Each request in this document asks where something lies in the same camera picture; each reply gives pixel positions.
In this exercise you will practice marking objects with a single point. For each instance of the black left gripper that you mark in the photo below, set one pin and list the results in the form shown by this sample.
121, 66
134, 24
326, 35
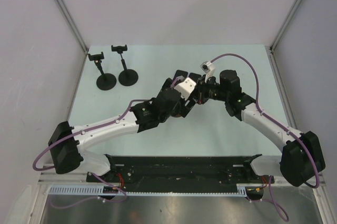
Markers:
184, 109

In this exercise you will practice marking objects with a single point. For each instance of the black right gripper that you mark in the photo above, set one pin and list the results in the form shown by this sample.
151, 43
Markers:
201, 86

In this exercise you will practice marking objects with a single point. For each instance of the phone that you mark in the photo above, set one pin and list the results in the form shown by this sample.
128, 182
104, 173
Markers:
195, 77
180, 75

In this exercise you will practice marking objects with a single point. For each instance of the black clamp phone stand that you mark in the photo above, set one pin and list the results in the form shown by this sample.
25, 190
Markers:
127, 76

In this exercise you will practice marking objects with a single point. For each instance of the black round-base phone stand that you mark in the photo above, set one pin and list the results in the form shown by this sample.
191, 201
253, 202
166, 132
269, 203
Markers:
105, 81

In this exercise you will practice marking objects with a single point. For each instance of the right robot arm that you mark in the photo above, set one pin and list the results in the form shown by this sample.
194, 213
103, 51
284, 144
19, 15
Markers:
302, 157

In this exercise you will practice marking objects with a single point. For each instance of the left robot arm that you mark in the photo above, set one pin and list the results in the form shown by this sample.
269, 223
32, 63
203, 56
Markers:
69, 146

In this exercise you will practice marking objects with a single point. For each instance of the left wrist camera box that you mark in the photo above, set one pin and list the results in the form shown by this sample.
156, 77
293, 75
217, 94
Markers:
185, 86

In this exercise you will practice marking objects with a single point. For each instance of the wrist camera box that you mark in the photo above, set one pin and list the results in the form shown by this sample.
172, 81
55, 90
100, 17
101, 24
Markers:
185, 86
208, 68

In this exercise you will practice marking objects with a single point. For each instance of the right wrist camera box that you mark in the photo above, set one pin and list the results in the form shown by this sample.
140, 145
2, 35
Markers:
208, 68

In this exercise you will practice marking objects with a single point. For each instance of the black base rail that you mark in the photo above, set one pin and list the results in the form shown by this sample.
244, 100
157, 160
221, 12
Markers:
195, 175

